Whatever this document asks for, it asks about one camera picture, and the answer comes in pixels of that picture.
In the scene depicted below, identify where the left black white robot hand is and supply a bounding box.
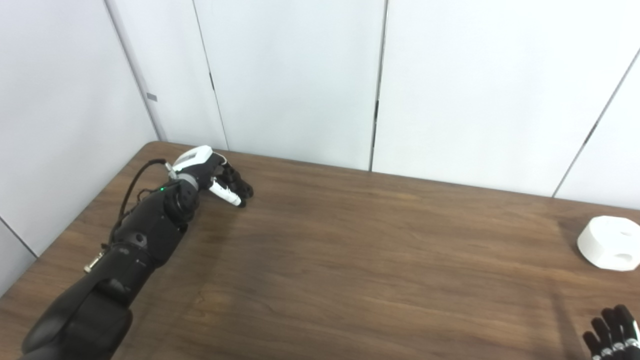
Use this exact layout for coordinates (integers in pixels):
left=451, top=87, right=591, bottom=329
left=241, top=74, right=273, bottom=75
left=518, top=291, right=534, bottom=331
left=171, top=145, right=254, bottom=208

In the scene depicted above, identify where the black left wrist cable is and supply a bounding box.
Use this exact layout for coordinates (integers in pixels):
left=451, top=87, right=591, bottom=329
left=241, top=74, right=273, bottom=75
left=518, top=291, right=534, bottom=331
left=107, top=159, right=176, bottom=246

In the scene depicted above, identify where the round white plastic piece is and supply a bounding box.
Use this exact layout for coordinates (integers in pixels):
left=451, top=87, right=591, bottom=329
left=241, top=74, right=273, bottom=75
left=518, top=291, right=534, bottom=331
left=577, top=215, right=640, bottom=272

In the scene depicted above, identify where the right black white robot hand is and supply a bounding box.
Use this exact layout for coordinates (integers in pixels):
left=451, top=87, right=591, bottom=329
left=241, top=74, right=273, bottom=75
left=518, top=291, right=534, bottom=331
left=582, top=304, right=640, bottom=360

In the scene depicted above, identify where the black flanged holder part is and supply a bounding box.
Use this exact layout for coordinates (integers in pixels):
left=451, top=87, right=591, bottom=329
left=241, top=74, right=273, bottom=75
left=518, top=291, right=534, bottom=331
left=227, top=170, right=254, bottom=200

